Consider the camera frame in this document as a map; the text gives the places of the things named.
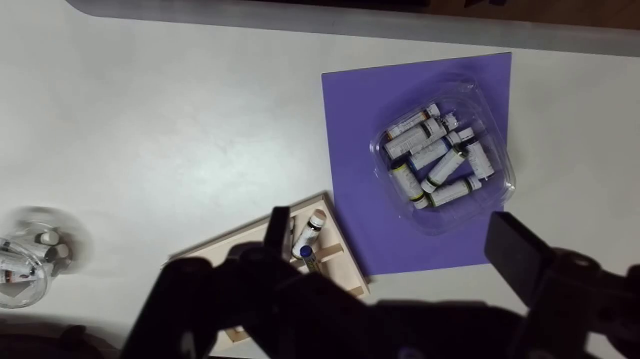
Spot light wooden compartment tray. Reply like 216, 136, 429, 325
167, 190, 372, 347

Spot clear round bowl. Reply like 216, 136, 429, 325
0, 206, 92, 311

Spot purple mat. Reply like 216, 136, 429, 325
320, 50, 514, 277

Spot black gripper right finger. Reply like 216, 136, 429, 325
481, 210, 556, 315

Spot clear plastic container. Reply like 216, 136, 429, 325
367, 78, 520, 235

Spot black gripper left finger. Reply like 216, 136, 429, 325
263, 206, 294, 263

